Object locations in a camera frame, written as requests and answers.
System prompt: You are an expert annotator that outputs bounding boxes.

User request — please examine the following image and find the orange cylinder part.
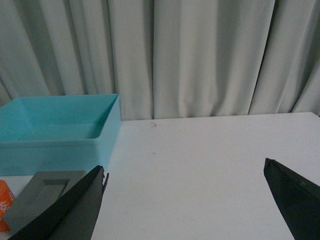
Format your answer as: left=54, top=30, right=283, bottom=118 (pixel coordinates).
left=0, top=179, right=16, bottom=233

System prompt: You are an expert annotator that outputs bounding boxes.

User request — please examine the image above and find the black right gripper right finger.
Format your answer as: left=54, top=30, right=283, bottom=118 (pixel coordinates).
left=263, top=158, right=320, bottom=240

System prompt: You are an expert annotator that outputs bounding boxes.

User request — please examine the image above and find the gray block with square hole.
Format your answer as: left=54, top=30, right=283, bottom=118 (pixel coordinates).
left=3, top=170, right=86, bottom=234

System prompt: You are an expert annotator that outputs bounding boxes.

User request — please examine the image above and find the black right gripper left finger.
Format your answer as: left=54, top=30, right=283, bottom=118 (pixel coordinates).
left=10, top=165, right=109, bottom=240

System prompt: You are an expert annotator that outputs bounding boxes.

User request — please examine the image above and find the light blue plastic box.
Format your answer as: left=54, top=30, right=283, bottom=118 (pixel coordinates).
left=0, top=94, right=121, bottom=176

